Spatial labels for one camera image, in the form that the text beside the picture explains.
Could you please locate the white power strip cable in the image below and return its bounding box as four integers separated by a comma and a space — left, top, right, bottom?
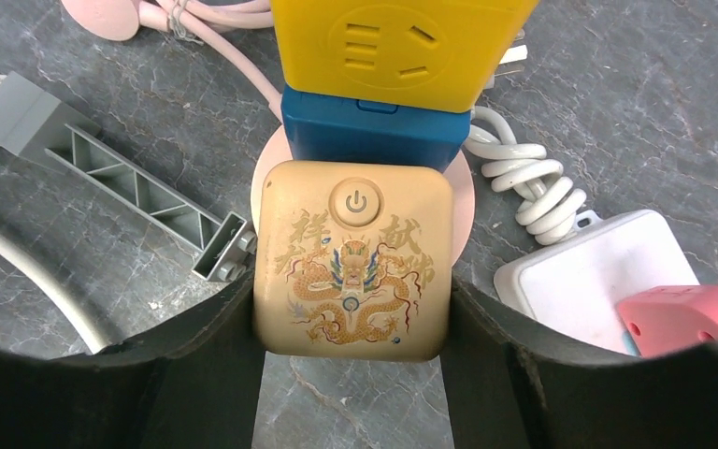
463, 105, 602, 247

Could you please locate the beige dragon cube adapter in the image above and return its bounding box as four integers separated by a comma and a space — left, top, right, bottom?
252, 160, 453, 362

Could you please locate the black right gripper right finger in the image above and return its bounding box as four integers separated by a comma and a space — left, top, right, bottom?
439, 280, 718, 448

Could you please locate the blue cube socket adapter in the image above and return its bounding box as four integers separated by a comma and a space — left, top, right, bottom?
280, 86, 471, 172

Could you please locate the yellow cube socket adapter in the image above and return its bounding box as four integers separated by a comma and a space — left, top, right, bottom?
270, 0, 537, 113

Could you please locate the long white power strip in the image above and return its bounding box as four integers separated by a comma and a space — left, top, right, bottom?
494, 210, 698, 355

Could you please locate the grey plastic bracket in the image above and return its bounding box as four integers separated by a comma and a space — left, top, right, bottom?
0, 72, 256, 282

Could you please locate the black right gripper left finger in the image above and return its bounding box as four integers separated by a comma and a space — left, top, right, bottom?
0, 274, 266, 448

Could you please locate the pink round power socket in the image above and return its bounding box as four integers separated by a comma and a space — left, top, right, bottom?
251, 125, 476, 266

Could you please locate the pink coiled socket cable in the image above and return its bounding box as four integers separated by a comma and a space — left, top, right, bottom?
60, 0, 284, 122

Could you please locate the pink flat plug adapter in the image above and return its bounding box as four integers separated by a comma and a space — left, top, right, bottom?
616, 285, 718, 358

